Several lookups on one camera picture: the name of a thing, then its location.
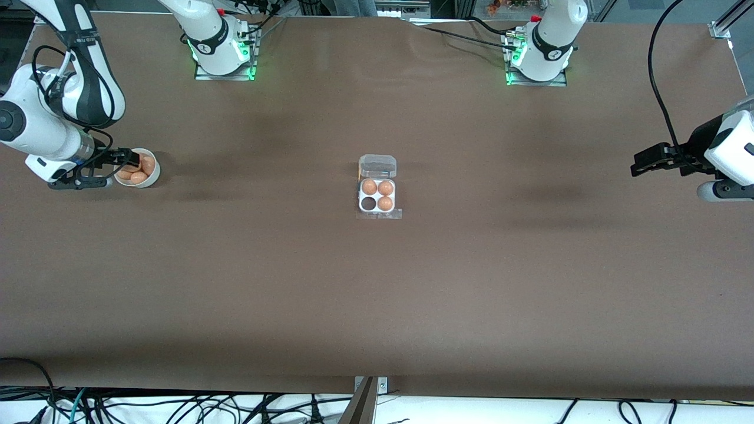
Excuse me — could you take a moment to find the clear plastic egg carton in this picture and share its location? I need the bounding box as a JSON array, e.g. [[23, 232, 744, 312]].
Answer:
[[356, 154, 404, 221]]

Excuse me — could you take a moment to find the white round bowl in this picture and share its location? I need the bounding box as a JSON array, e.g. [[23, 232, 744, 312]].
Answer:
[[113, 148, 161, 188]]

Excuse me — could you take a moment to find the white power strip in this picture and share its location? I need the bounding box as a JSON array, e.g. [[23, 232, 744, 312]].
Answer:
[[375, 0, 432, 18]]

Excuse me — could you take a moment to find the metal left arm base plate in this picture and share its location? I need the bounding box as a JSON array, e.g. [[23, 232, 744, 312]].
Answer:
[[504, 31, 568, 88]]

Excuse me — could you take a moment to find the aluminium frame profile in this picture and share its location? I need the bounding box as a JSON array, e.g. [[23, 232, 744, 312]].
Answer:
[[709, 0, 754, 39]]

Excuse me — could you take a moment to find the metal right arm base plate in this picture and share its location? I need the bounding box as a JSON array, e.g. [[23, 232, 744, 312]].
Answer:
[[194, 22, 258, 81]]

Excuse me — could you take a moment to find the black power cable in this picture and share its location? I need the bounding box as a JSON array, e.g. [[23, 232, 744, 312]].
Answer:
[[412, 25, 519, 52], [468, 16, 513, 39]]

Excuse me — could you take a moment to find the black looping cable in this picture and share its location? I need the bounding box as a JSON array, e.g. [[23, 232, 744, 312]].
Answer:
[[0, 357, 57, 413]]

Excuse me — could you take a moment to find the teal cable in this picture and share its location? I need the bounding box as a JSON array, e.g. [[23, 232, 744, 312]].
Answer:
[[68, 387, 88, 423]]

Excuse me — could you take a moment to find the dark table post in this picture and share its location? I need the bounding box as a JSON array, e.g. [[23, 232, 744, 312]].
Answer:
[[338, 377, 378, 424]]

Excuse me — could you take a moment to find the small metal table bracket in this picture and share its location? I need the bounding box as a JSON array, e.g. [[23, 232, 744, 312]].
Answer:
[[353, 376, 389, 396]]

